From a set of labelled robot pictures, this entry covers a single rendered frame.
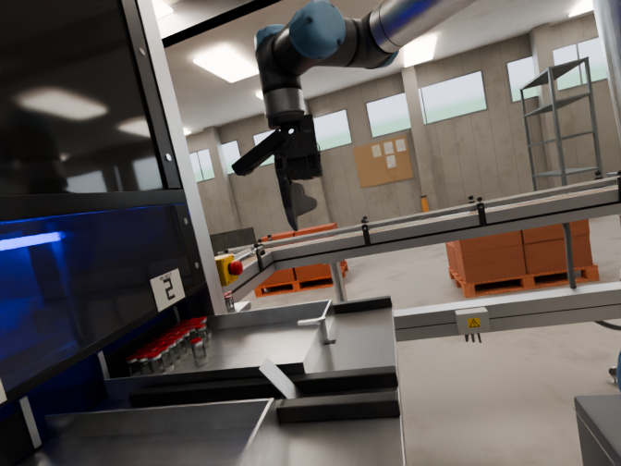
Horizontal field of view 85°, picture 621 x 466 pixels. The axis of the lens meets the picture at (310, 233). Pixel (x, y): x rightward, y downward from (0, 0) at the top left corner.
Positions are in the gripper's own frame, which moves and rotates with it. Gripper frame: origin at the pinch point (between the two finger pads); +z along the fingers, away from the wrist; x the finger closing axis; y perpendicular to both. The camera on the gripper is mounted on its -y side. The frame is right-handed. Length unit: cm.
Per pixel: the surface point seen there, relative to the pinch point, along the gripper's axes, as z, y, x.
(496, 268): 79, 133, 231
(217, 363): 21.6, -15.4, -10.1
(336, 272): 31, 4, 86
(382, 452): 20.3, 10.6, -34.9
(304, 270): 86, -47, 354
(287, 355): 20.8, -2.4, -11.3
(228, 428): 21.1, -7.1, -28.4
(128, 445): 21.9, -20.0, -28.8
